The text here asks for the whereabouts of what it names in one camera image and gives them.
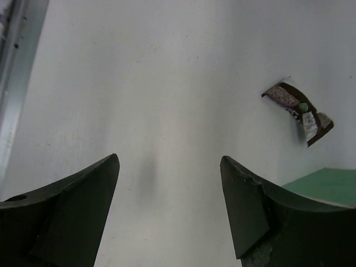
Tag green paper gift bag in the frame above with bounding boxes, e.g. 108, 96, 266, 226
283, 168, 355, 208

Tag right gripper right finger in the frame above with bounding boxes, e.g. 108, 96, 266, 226
220, 156, 355, 266

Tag brown candy bar wrapper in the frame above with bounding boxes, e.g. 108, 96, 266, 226
261, 80, 334, 147

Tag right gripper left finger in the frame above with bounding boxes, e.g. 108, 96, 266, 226
1, 154, 120, 266

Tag aluminium table frame rail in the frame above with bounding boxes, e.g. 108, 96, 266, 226
0, 0, 50, 179

